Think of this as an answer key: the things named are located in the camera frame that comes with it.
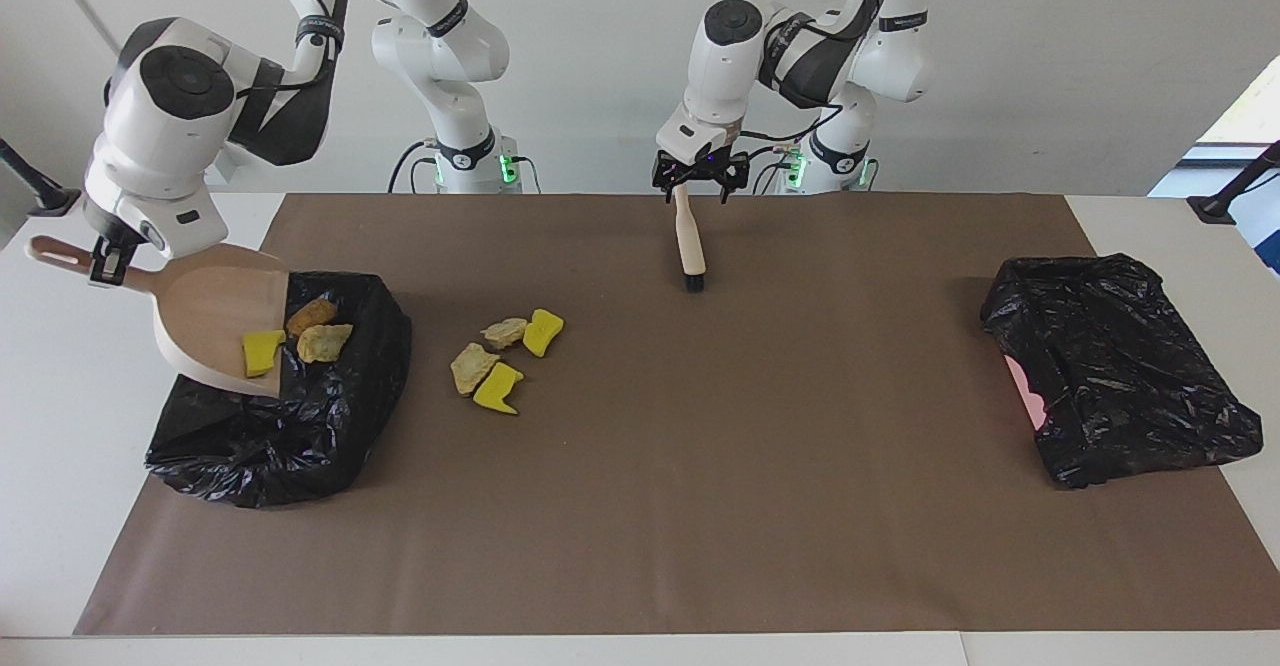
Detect pink hand brush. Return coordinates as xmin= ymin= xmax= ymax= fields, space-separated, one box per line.
xmin=672 ymin=184 xmax=707 ymax=294

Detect pink plastic dustpan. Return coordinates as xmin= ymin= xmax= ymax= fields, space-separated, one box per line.
xmin=25 ymin=235 xmax=293 ymax=399

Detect yellow sponge piece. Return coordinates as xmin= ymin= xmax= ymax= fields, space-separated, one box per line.
xmin=472 ymin=361 xmax=525 ymax=416
xmin=522 ymin=308 xmax=565 ymax=358
xmin=243 ymin=330 xmax=287 ymax=379

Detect brown sponge cylinder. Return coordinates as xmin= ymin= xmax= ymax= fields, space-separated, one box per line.
xmin=286 ymin=297 xmax=338 ymax=338

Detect black plastic trash bag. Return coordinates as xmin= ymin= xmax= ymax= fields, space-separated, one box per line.
xmin=145 ymin=271 xmax=413 ymax=509
xmin=980 ymin=253 xmax=1265 ymax=490

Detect pink plastic bin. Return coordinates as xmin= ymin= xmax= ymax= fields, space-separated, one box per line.
xmin=1004 ymin=353 xmax=1047 ymax=433

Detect brown paper table mat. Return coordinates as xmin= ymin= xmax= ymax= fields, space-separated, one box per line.
xmin=73 ymin=192 xmax=1280 ymax=637

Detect black base cable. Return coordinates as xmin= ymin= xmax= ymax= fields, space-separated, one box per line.
xmin=750 ymin=142 xmax=803 ymax=196
xmin=387 ymin=140 xmax=432 ymax=195

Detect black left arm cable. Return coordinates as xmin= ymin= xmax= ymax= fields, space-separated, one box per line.
xmin=736 ymin=0 xmax=873 ymax=142

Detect black camera stand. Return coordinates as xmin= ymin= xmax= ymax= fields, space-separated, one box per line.
xmin=1187 ymin=141 xmax=1280 ymax=226
xmin=0 ymin=138 xmax=82 ymax=218

